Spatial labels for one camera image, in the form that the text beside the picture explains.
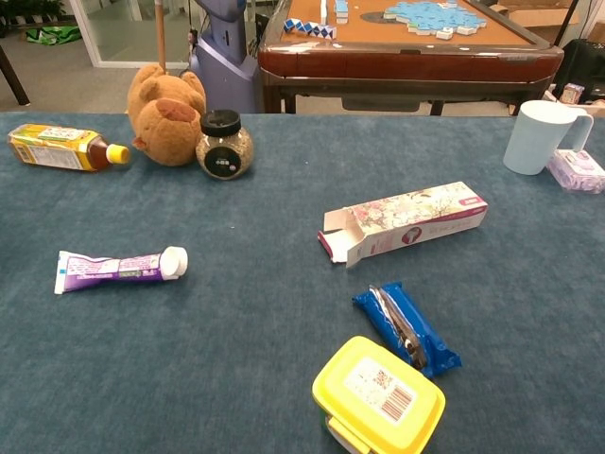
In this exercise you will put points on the floral toothpaste carton box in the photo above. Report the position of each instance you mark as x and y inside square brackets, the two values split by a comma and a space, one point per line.
[416, 217]

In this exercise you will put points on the green bag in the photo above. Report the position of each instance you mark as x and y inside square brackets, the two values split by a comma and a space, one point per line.
[52, 35]

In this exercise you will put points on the blue mahjong tile pile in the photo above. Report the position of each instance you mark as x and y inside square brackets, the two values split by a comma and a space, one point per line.
[425, 16]

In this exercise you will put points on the dark table leg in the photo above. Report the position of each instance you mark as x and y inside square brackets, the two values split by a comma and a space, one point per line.
[14, 80]

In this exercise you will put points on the wooden pole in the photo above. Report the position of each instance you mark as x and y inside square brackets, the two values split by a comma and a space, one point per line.
[160, 33]

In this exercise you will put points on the brown mahjong table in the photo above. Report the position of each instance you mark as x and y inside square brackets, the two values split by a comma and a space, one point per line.
[402, 61]

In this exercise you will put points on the small colourful carton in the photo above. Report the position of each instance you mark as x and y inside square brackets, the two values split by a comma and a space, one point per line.
[572, 93]

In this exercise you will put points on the purple white toothpaste tube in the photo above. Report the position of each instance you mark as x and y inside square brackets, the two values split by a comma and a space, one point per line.
[118, 272]

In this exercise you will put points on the glass jar black lid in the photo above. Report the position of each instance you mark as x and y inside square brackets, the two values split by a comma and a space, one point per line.
[224, 151]

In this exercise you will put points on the cardboard box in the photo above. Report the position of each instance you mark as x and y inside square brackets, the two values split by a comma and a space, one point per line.
[534, 16]

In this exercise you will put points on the blue cookie package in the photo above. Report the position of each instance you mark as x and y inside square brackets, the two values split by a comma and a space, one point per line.
[427, 331]

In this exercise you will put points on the black bag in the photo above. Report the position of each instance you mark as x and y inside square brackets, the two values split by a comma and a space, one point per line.
[586, 61]

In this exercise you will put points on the tea bottle yellow label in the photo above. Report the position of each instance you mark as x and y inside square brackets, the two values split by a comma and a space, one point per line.
[52, 146]

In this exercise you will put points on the purple tissue pack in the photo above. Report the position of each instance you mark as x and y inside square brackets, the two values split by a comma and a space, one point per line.
[576, 172]

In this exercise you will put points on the blue white snake puzzle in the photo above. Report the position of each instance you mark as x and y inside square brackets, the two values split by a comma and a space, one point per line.
[312, 29]

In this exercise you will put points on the blue mahjong tile stack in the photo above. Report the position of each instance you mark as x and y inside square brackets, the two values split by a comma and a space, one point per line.
[341, 12]

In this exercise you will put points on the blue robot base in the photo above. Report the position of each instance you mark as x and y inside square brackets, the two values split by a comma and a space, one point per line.
[222, 71]

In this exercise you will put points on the white framed glass door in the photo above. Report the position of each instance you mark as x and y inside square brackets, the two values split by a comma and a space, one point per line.
[90, 42]

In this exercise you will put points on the yellow lidded plastic container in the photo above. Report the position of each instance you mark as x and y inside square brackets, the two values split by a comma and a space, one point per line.
[378, 392]

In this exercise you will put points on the brown plush toy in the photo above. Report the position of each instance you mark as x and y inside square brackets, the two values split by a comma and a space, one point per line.
[165, 127]

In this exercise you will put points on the light blue plastic mug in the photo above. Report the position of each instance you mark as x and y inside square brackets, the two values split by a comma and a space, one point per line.
[531, 137]

